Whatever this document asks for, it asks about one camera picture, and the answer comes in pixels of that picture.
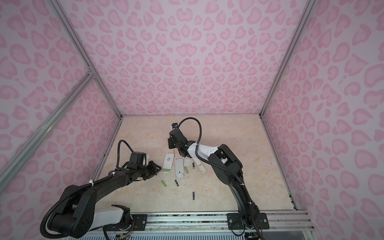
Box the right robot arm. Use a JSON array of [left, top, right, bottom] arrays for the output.
[[168, 128, 260, 229]]

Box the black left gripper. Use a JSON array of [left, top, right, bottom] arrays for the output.
[[137, 160, 163, 180]]

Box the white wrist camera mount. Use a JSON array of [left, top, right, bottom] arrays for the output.
[[171, 123, 179, 130], [143, 153, 149, 166]]

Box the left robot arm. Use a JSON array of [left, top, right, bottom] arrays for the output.
[[40, 152, 162, 239]]

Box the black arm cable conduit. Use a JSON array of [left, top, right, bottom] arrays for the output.
[[39, 139, 134, 239], [176, 116, 250, 208]]

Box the right rear aluminium frame post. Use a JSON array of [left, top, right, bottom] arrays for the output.
[[259, 0, 319, 119]]

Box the diagonal aluminium frame bar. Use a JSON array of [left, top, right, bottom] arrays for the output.
[[1, 71, 95, 193]]

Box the aluminium corner frame post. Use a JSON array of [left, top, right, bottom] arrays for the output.
[[47, 0, 123, 120]]

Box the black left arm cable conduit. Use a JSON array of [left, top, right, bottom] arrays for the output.
[[39, 139, 134, 239]]

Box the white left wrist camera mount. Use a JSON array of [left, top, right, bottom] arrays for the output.
[[143, 153, 149, 166]]

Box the white remote with green buttons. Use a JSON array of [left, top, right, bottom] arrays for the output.
[[162, 153, 175, 174]]

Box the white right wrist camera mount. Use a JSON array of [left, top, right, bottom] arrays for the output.
[[171, 123, 179, 130]]

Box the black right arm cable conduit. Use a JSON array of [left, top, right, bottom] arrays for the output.
[[176, 116, 250, 208]]

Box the small white remote control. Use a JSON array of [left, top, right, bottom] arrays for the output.
[[175, 158, 185, 179]]

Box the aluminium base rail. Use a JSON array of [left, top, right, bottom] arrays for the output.
[[82, 210, 318, 240]]

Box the small white battery cover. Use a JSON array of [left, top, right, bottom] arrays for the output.
[[184, 159, 192, 168]]

